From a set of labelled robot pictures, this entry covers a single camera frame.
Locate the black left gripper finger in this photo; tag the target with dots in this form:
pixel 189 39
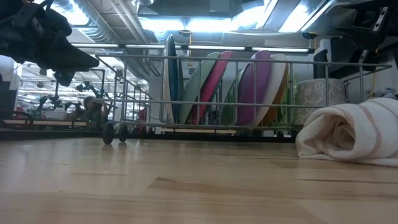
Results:
pixel 71 59
pixel 64 78

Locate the tan bamboo plate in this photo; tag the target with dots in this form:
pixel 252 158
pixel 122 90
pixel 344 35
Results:
pixel 275 84

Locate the blue patterned white plate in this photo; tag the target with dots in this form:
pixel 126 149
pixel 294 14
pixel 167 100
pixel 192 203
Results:
pixel 174 87

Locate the small pale green plate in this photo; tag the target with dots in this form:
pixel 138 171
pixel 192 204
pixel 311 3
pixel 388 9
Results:
pixel 192 93

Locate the bluish purple plate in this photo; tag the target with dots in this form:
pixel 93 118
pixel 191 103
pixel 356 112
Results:
pixel 248 93

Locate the small pink plate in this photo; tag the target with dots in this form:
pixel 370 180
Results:
pixel 214 84

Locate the light green plate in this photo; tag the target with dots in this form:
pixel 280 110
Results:
pixel 228 116

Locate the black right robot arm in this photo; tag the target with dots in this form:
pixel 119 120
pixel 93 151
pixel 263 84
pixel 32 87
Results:
pixel 367 59

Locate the person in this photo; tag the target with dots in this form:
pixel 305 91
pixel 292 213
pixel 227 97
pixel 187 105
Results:
pixel 90 107

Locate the clear patterned glass cup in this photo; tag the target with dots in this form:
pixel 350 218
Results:
pixel 314 93

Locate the white striped dish towel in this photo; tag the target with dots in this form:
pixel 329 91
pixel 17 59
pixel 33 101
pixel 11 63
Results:
pixel 348 130

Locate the silver ceiling duct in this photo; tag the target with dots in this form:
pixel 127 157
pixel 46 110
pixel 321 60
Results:
pixel 102 25

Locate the black metal table frame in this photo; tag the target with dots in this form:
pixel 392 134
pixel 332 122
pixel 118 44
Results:
pixel 186 137

